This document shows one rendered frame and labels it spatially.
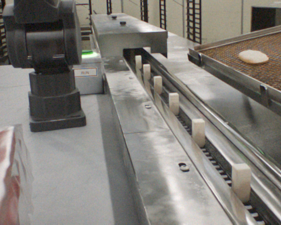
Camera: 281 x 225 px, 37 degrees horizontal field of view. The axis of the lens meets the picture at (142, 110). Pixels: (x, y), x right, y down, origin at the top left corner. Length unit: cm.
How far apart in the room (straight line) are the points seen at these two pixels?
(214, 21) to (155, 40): 691
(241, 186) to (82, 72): 55
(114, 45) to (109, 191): 71
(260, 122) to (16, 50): 38
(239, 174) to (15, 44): 40
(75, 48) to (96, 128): 13
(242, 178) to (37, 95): 41
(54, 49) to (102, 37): 48
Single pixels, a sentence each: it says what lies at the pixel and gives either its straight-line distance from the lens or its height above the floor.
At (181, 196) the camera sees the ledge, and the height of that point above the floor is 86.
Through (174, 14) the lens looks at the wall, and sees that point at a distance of 782.
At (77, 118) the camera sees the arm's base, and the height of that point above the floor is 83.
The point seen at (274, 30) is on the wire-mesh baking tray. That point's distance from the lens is 98.
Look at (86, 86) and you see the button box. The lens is 87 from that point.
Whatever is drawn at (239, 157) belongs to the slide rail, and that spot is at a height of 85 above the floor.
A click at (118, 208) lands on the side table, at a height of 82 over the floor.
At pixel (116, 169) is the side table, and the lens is 49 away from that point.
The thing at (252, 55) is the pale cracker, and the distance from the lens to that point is 74.
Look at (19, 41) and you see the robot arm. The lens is 64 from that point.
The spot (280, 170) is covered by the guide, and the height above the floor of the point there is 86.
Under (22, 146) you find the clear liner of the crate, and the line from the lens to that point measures 32.
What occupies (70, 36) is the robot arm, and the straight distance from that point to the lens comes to 63.
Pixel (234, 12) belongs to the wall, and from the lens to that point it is 813.
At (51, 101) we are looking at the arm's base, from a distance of 67.
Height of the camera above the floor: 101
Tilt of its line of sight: 15 degrees down
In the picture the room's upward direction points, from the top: 3 degrees counter-clockwise
